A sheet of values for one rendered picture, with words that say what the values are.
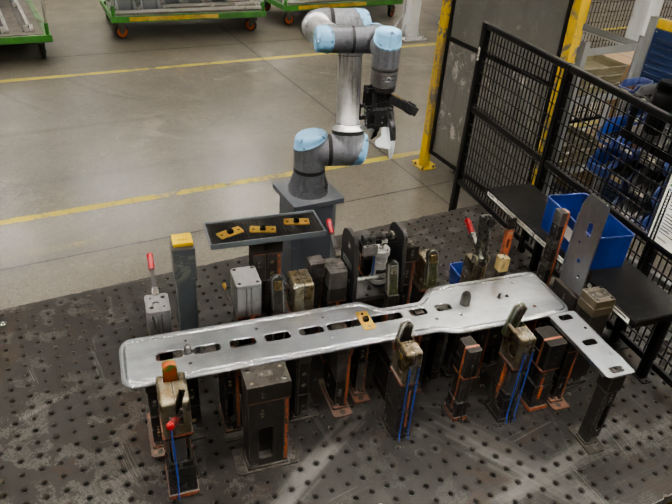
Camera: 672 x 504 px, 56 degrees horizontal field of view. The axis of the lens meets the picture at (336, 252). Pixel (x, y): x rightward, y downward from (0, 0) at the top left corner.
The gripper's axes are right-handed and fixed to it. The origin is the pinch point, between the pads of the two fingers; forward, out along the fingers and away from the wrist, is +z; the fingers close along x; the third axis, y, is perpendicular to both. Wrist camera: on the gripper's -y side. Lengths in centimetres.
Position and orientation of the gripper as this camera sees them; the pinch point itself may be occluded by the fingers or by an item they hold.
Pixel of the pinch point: (382, 149)
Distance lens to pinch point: 194.1
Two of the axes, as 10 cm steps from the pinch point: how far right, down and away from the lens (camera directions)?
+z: -0.6, 8.3, 5.5
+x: 3.3, 5.4, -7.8
